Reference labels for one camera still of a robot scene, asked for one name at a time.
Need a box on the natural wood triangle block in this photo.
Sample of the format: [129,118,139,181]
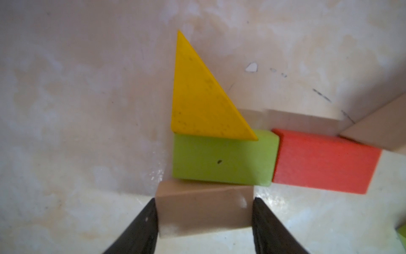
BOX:
[339,94,406,155]

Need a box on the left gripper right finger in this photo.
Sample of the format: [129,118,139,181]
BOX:
[252,197,307,254]

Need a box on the lime green block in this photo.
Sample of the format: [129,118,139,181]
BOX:
[396,224,406,250]
[172,130,280,187]

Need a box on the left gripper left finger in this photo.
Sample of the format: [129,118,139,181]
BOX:
[104,198,158,254]

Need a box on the yellow triangle block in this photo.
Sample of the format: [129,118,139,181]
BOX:
[171,31,258,141]

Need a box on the red block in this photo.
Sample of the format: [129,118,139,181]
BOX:
[272,129,382,194]

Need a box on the natural wood rectangular block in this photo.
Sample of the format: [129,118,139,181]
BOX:
[155,179,254,238]

